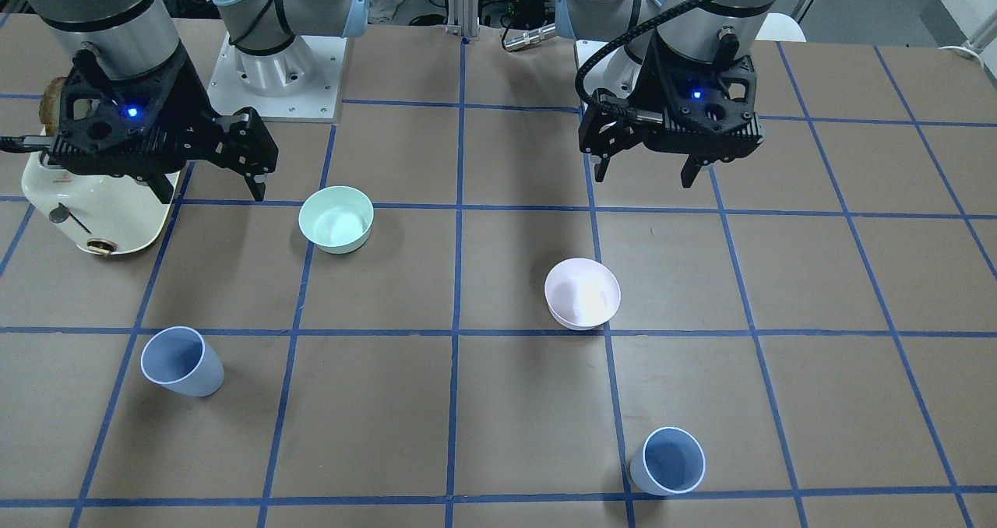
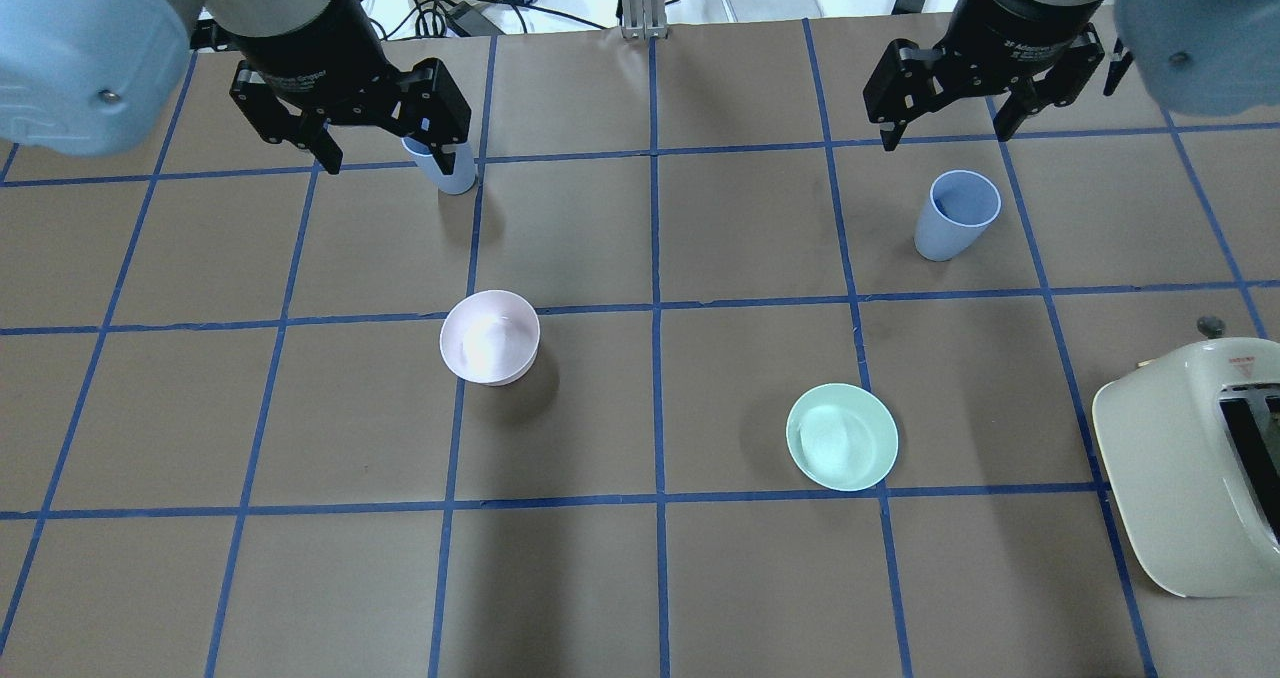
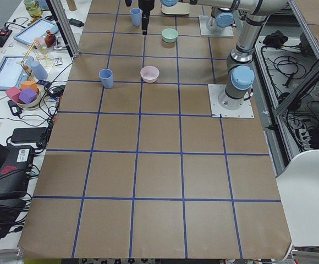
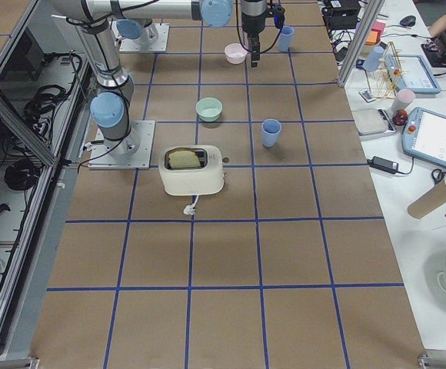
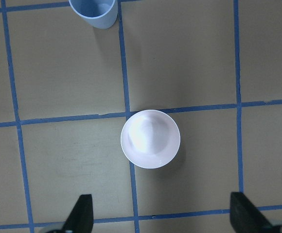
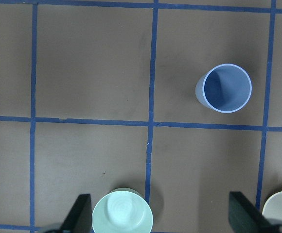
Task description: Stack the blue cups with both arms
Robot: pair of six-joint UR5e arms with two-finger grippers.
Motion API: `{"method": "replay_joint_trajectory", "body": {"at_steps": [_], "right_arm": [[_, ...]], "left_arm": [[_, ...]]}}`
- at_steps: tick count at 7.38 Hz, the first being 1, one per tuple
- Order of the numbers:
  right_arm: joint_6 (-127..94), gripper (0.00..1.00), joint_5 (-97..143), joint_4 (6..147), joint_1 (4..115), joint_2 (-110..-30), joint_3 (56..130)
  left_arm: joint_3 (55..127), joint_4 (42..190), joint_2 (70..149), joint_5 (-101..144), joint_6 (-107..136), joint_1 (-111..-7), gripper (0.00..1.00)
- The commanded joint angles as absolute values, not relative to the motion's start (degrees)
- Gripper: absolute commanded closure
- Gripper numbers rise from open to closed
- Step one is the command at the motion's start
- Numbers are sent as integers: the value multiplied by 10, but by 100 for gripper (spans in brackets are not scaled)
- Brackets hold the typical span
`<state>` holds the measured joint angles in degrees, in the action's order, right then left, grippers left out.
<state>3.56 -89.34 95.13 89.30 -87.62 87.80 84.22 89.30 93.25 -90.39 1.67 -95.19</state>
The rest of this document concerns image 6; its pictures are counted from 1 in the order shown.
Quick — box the green plastic bowl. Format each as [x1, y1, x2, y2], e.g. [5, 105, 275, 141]
[92, 188, 154, 233]

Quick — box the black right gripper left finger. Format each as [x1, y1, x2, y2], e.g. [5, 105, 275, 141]
[60, 194, 92, 233]

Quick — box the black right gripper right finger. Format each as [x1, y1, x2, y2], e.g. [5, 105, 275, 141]
[229, 191, 274, 233]

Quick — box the blue plastic cup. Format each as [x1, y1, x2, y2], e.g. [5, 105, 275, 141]
[195, 64, 252, 114]

